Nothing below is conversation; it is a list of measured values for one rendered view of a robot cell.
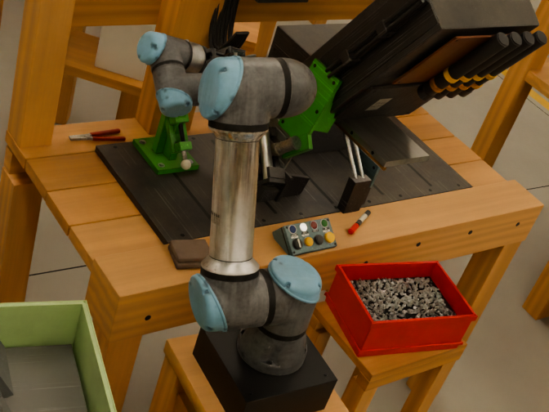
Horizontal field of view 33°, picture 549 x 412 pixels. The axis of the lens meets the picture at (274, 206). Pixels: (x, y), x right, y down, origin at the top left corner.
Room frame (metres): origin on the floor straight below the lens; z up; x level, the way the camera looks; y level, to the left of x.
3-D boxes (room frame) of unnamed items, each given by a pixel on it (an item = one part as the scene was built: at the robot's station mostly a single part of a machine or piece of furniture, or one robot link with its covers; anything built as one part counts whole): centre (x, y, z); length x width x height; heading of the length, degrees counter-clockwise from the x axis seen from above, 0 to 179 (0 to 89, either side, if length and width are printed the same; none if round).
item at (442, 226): (2.13, -0.23, 0.82); 1.50 x 0.14 x 0.15; 135
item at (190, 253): (1.76, 0.15, 0.91); 0.10 x 0.08 x 0.03; 122
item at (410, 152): (2.31, -0.16, 1.11); 0.39 x 0.16 x 0.03; 45
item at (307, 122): (2.23, -0.02, 1.17); 0.13 x 0.12 x 0.20; 135
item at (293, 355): (1.50, -0.09, 0.99); 0.15 x 0.15 x 0.10
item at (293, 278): (1.50, -0.08, 1.11); 0.13 x 0.12 x 0.14; 124
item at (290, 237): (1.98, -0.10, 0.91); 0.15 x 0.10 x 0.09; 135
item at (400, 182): (2.32, -0.03, 0.89); 1.10 x 0.42 x 0.02; 135
